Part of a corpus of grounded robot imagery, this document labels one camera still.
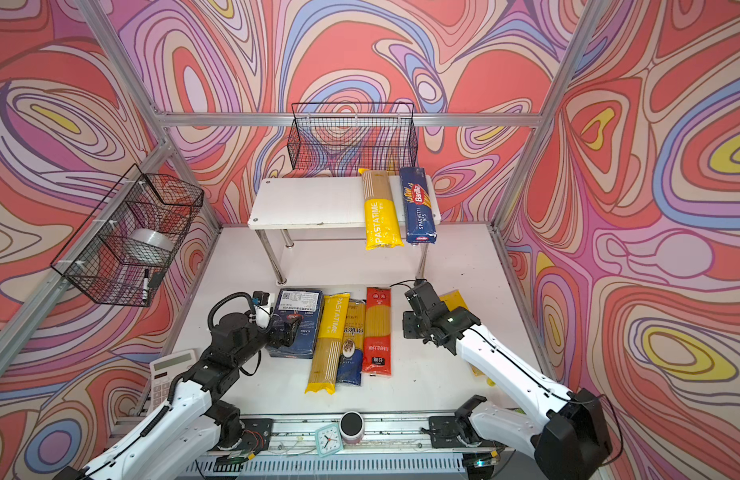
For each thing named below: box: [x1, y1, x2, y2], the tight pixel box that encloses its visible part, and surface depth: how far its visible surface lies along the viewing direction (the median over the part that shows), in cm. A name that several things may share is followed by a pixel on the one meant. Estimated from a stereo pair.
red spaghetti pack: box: [362, 287, 392, 376], surface depth 90 cm
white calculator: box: [148, 349, 197, 415], surface depth 83 cm
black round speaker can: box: [339, 410, 365, 445], surface depth 72 cm
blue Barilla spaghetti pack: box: [400, 167, 437, 244], surface depth 73 cm
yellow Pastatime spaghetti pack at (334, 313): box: [305, 293, 350, 395], surface depth 87 cm
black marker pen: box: [142, 268, 149, 302], surface depth 74 cm
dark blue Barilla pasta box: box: [267, 289, 324, 359], surface depth 90 cm
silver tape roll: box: [127, 228, 175, 252], surface depth 75 cm
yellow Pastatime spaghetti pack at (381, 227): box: [358, 168, 404, 251], surface depth 73 cm
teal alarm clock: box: [315, 423, 344, 458], surface depth 72 cm
